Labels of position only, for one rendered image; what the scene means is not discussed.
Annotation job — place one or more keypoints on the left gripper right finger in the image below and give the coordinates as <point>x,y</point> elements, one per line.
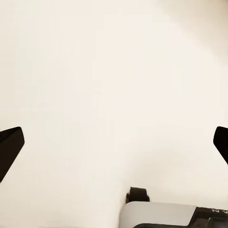
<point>220,140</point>

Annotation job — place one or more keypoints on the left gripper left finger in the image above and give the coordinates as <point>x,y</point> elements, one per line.
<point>11,143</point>

